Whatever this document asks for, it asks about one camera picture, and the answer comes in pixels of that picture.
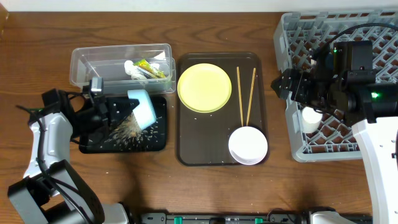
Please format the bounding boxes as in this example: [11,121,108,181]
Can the green snack wrapper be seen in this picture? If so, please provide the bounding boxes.
[133,59,165,78]

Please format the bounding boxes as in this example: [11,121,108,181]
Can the pink white bowl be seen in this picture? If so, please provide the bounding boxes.
[228,126,269,166]

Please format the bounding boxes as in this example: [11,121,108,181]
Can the clear plastic bin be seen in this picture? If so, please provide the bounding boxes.
[70,44,176,95]

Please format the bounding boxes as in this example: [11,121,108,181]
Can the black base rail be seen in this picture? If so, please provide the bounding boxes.
[137,213,307,224]

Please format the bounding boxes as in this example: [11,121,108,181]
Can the grey dishwasher rack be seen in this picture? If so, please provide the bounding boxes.
[274,9,397,162]

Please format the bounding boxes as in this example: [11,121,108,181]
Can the white tissue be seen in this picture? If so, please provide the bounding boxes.
[124,60,147,80]

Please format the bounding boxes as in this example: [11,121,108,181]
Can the wooden chopstick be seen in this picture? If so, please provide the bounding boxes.
[246,67,256,126]
[236,67,244,127]

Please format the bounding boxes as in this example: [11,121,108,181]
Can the black waste tray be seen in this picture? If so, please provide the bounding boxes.
[79,96,167,154]

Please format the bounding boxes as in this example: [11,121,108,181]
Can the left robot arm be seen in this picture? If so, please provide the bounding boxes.
[7,88,135,223]

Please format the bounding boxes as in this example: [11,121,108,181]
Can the yellow plate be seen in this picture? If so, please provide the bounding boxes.
[177,63,232,113]

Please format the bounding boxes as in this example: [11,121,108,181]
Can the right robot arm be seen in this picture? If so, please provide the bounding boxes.
[271,40,397,223]

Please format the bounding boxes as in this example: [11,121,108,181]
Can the rice and food scraps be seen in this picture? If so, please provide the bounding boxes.
[86,113,165,149]

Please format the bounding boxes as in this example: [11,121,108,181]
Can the light blue bowl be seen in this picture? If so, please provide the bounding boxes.
[127,90,157,130]

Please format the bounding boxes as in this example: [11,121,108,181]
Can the white paper cup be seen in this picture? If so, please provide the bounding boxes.
[301,107,323,134]

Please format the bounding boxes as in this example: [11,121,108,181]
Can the dark brown serving tray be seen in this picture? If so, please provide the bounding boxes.
[175,52,268,166]

